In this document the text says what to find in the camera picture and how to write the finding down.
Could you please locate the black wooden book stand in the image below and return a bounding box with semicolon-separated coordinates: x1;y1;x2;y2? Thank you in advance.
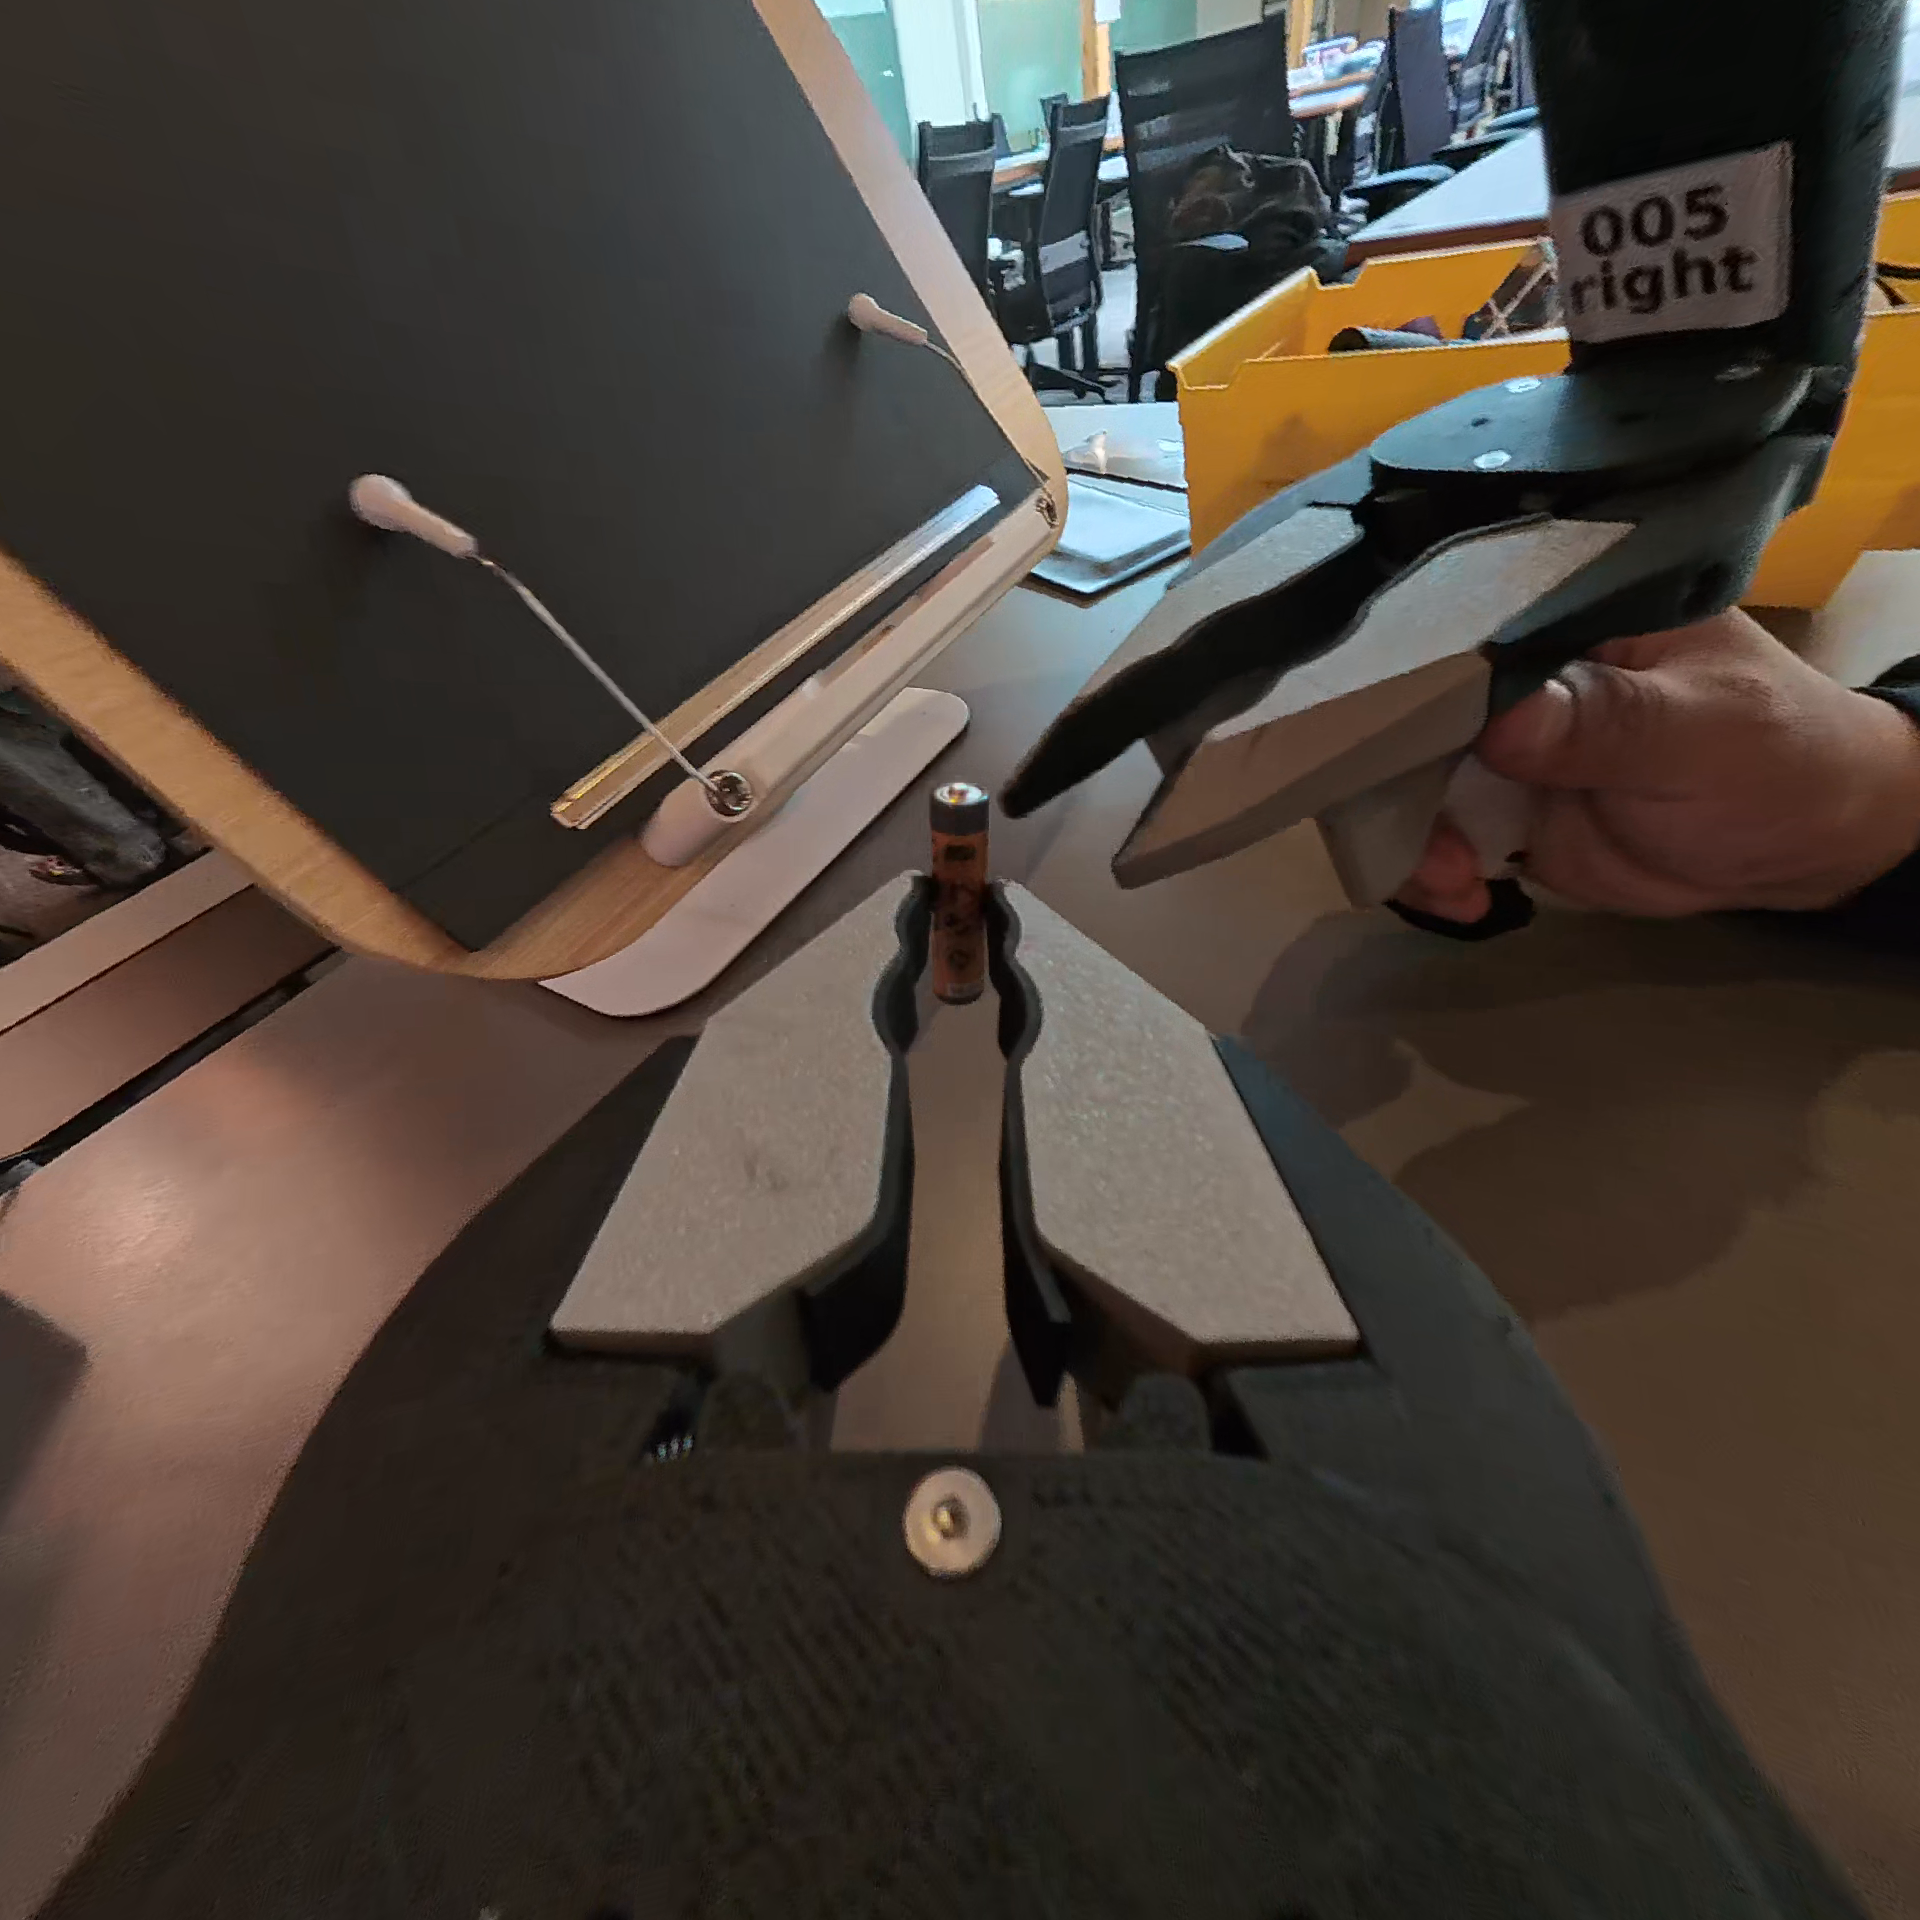
0;0;1070;1022

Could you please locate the clear plastic bag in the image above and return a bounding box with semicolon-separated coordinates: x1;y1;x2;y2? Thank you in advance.
1051;405;1190;494

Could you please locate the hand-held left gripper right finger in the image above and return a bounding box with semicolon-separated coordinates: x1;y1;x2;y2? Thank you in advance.
993;878;1366;1412

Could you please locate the long white table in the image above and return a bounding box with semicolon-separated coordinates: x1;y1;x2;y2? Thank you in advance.
1344;126;1561;272

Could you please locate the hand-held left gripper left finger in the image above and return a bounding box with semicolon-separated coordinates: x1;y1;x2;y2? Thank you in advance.
550;872;926;1393

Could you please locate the grey flat tray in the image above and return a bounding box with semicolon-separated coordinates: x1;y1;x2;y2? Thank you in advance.
1035;480;1196;598

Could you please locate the yellow plastic bin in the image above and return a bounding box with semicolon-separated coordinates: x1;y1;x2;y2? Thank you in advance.
1167;232;1920;611

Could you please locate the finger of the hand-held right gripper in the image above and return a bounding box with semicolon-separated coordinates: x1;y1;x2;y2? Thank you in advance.
1001;504;1552;824
1111;515;1640;890

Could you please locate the person's right hand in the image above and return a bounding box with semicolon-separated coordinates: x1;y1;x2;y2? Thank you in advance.
1396;605;1920;923

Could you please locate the metal wire page holder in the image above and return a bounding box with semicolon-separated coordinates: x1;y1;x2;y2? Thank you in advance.
844;292;1060;527
349;473;757;824

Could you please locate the orange slim battery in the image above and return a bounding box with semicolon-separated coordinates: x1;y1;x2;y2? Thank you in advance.
929;780;991;1006

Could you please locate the black office chair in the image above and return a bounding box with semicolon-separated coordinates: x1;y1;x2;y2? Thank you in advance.
915;116;1011;299
1114;15;1339;403
993;96;1124;397

